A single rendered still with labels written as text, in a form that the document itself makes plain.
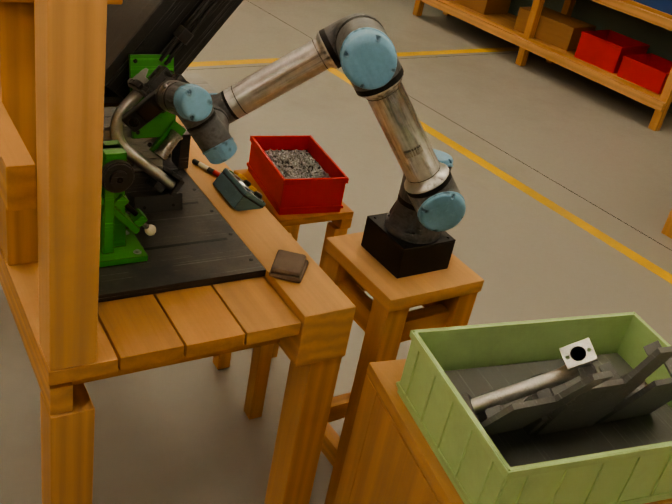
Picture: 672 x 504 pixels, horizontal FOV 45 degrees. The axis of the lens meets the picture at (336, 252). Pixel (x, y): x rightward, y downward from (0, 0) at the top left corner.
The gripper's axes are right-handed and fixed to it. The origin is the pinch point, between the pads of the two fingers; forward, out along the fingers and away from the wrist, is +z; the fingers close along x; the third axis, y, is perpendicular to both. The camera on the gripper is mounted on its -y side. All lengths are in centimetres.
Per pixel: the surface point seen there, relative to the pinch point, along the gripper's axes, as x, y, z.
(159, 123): -10.1, -1.4, 2.4
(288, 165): -56, 20, 21
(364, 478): -84, -38, -60
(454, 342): -66, -1, -73
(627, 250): -283, 138, 78
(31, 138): 17.2, -25.8, -22.2
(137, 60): 4.9, 6.2, 2.2
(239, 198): -37.5, -2.2, -5.4
